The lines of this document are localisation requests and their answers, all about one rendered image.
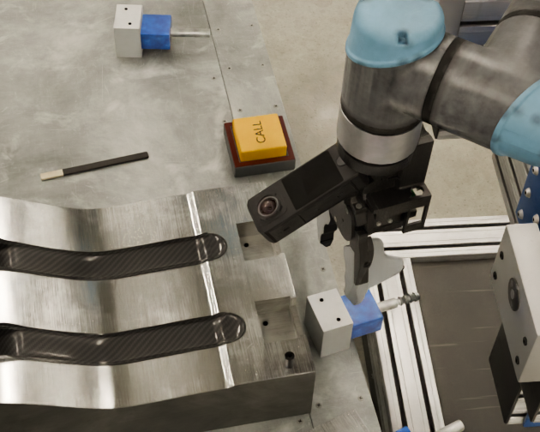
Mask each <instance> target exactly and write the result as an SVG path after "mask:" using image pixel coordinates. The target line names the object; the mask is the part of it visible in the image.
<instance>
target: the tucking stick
mask: <svg viewBox="0 0 540 432"><path fill-rule="evenodd" d="M147 158H149V155H148V152H143V153H135V154H131V155H127V156H122V157H118V158H114V159H107V160H103V161H99V162H94V163H90V164H86V165H78V166H74V167H70V168H66V169H62V170H57V171H50V172H46V173H41V174H40V178H41V180H42V181H44V180H47V179H52V178H56V177H63V176H67V175H71V174H76V173H79V172H84V171H90V170H95V169H99V168H104V167H107V166H112V165H119V164H123V163H128V162H131V161H136V160H140V159H147Z"/></svg>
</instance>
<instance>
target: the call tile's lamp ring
mask: <svg viewBox="0 0 540 432"><path fill-rule="evenodd" d="M278 117H279V122H280V125H281V128H282V131H283V134H284V138H285V142H286V146H287V148H286V149H287V152H288V154H289V156H283V157H277V158H270V159H258V160H252V161H246V162H240V163H239V159H238V156H237V150H236V147H235V143H234V140H233V136H232V132H231V126H232V122H231V123H225V130H226V134H227V137H228V141H229V144H230V148H231V154H232V158H233V161H234V165H235V168H237V167H243V166H249V165H261V164H267V163H273V162H280V161H286V160H293V159H295V157H294V153H293V151H292V148H291V143H290V139H289V136H288V134H287V130H286V127H285V122H284V119H283V117H282V116H278Z"/></svg>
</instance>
